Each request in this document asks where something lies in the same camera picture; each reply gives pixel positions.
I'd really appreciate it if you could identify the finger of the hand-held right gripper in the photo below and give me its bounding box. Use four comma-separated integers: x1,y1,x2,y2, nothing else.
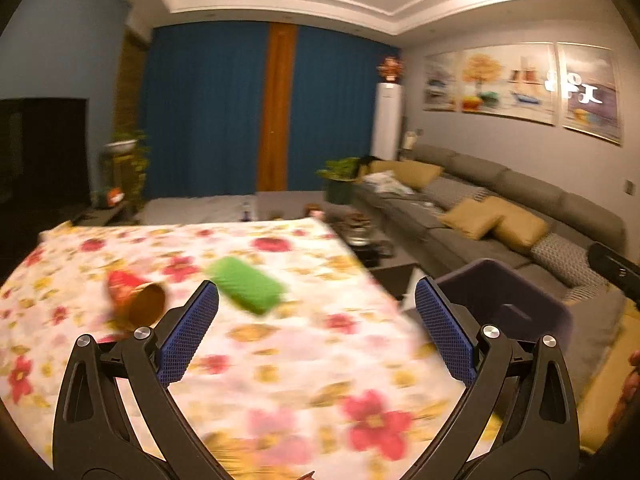
587,242,640,307

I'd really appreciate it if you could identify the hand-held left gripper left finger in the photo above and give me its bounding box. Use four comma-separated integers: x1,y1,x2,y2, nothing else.
51,280,236,480

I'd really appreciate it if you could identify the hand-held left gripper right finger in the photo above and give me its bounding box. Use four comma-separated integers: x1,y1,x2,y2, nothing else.
400,276,581,480

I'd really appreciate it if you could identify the purple plastic bin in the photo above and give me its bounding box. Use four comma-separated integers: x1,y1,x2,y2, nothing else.
435,258,573,356

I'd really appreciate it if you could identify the green textured sponge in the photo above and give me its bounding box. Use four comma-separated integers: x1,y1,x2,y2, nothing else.
207,256,291,317

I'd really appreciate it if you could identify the person's right hand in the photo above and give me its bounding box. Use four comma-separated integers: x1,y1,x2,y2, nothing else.
607,355,640,431

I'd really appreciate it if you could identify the grey patterned cushion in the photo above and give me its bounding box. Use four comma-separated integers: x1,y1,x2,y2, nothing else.
530,232,601,289

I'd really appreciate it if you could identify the red gold paper cup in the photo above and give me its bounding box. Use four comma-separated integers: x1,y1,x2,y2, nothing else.
104,270,167,331

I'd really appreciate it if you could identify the dark coffee table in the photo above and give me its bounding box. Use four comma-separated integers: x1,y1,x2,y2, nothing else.
330,212,418,302

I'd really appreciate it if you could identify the grey sectional sofa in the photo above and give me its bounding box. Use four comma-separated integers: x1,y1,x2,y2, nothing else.
352,144,628,306

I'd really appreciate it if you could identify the mustard square cushion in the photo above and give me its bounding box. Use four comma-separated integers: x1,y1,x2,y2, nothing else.
439,198,503,241
482,196,550,253

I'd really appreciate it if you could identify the floral tablecloth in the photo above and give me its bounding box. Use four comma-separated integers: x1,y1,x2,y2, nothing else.
0,217,501,480

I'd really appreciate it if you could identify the red green toy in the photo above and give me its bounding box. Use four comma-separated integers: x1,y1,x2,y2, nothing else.
97,187,125,209

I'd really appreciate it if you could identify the white cloth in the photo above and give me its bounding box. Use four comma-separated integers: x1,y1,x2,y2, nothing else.
365,171,416,195

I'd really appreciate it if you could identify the olive flat cushion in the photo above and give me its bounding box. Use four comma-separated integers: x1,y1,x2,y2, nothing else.
367,160,445,192

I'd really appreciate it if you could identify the yellow plant stand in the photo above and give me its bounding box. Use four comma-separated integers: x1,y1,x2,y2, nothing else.
105,152,138,211

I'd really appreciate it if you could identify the framed purple sky painting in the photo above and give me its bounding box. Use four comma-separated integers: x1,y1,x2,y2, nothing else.
556,42,626,147

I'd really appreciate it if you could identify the trailing green plant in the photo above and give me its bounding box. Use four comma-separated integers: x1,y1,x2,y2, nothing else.
112,130,151,197

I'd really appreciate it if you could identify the potted green plant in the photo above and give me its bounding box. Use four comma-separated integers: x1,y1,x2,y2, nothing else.
317,157,368,206

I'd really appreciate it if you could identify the wide framed tree painting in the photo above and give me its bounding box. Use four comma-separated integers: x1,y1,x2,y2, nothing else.
459,42,558,127

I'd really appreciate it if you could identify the white standing air conditioner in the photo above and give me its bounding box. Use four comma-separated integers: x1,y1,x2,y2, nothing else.
371,82,404,161

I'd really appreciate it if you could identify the blue curtain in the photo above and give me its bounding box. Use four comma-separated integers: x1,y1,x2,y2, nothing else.
285,27,401,192
137,22,273,200

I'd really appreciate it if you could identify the black television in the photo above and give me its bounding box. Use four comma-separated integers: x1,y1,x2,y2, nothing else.
0,97,92,221

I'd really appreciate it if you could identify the orange curtain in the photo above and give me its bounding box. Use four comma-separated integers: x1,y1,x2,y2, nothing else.
257,24,299,193

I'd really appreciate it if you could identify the small framed landscape painting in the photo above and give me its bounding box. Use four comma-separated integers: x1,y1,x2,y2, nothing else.
421,52,463,112

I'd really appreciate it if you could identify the red gold flower ornament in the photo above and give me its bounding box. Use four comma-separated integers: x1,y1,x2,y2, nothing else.
376,56,405,84

